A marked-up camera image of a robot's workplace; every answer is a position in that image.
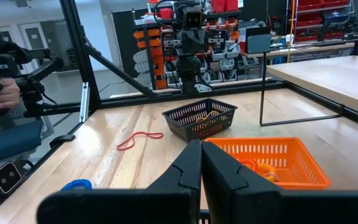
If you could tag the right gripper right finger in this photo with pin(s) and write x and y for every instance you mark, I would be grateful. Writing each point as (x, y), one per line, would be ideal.
(259, 205)

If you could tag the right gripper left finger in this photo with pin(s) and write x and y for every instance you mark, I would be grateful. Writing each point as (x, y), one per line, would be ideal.
(166, 202)

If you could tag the red rubber band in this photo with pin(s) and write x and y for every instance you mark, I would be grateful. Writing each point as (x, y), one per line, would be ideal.
(158, 135)

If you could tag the yellow rubber band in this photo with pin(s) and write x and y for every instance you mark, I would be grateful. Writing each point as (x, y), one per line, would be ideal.
(208, 115)

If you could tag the black plastic mesh basket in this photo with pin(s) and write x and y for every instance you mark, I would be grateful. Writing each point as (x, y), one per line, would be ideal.
(182, 124)

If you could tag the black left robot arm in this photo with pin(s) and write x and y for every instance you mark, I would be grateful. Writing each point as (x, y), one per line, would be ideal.
(188, 71)

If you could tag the background wooden desk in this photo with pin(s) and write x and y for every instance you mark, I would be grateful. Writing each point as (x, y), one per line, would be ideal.
(306, 49)

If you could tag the storage rack with orange bins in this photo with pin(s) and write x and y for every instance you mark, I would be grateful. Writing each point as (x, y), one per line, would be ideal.
(154, 53)

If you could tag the orange plastic mesh basket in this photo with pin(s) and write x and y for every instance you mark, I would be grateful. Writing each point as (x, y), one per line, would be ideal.
(291, 155)

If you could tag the blue-grey monitor back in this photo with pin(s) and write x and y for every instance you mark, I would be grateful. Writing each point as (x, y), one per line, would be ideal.
(258, 42)

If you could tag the shelf with red bins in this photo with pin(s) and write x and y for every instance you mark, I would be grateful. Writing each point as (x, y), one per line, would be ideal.
(315, 18)

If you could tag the wooden shelf riser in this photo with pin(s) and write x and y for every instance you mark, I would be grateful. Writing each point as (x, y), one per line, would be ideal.
(322, 74)

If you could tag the person's leg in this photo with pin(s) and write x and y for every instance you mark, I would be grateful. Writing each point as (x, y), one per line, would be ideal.
(8, 140)

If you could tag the person's hand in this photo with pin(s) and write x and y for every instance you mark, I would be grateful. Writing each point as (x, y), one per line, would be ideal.
(3, 95)

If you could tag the black aluminium table frame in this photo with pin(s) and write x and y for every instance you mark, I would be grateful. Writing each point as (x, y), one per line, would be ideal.
(80, 46)

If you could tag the black table edge bracket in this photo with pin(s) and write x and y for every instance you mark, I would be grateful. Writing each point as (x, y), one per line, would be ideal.
(61, 140)

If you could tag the silver aluminium bracket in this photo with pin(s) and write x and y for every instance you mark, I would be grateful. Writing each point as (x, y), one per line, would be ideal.
(84, 99)

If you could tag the grey table-level camera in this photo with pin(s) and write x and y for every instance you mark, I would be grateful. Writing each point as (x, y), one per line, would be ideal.
(7, 177)

